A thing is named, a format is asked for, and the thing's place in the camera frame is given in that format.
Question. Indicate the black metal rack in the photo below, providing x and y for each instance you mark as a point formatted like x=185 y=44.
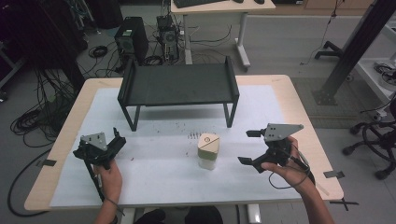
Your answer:
x=180 y=84

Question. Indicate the white power strip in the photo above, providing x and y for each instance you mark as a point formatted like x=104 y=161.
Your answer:
x=379 y=115

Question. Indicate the white shelf cart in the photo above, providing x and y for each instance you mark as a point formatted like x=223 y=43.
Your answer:
x=378 y=77

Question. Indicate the black tape piece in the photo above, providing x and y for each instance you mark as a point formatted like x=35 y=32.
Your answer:
x=49 y=162
x=334 y=174

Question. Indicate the black keyboard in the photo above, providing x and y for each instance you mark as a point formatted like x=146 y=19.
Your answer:
x=199 y=2

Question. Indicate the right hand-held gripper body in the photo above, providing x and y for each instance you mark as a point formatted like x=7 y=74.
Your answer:
x=277 y=149

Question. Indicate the black computer mouse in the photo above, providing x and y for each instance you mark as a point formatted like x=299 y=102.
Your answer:
x=259 y=1

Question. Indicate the black stand foot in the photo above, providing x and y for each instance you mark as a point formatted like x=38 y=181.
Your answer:
x=330 y=49

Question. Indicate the black computer tower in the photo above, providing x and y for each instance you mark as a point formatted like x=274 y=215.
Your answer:
x=132 y=39

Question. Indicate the black office chair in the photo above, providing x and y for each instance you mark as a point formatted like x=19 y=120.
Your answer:
x=379 y=137

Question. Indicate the person's left hand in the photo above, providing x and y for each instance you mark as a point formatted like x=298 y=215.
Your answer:
x=110 y=183

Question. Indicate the person's right hand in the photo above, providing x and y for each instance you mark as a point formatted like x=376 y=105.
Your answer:
x=295 y=174

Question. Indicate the black metal column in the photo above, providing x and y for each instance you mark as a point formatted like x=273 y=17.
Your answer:
x=355 y=49

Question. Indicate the open computer tower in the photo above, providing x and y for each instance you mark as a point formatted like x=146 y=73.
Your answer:
x=168 y=37

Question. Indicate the clear jar with beige lid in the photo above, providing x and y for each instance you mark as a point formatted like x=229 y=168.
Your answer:
x=208 y=149

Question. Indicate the white table mat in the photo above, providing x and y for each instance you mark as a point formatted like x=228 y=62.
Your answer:
x=162 y=183

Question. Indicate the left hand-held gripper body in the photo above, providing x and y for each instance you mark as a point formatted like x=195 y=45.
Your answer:
x=96 y=154

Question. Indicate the light wooden desk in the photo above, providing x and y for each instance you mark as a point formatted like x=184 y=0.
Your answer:
x=218 y=7

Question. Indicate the black tape cross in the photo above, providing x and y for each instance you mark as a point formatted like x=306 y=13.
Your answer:
x=344 y=203

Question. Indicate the person's legs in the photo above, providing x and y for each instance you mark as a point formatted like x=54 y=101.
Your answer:
x=202 y=216

